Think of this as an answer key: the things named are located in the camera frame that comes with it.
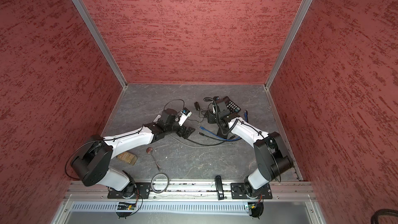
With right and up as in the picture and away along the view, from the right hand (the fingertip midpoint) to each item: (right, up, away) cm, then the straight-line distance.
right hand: (211, 117), depth 91 cm
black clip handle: (+3, -31, -19) cm, 37 cm away
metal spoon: (-36, -19, -3) cm, 41 cm away
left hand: (-13, -5, -4) cm, 15 cm away
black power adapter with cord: (-9, +6, +17) cm, 20 cm away
